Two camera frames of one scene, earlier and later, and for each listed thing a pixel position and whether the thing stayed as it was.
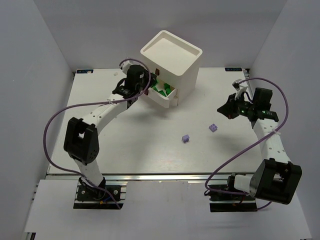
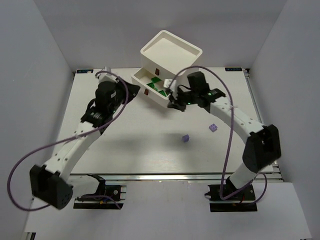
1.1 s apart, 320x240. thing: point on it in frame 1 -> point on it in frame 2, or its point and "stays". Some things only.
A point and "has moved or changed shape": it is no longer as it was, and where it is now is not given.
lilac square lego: (213, 127) stays
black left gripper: (146, 81) -> (124, 90)
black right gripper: (233, 106) -> (178, 99)
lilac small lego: (185, 138) stays
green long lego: (161, 92) stays
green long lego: (155, 87) has moved or changed shape
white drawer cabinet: (175, 61) stays
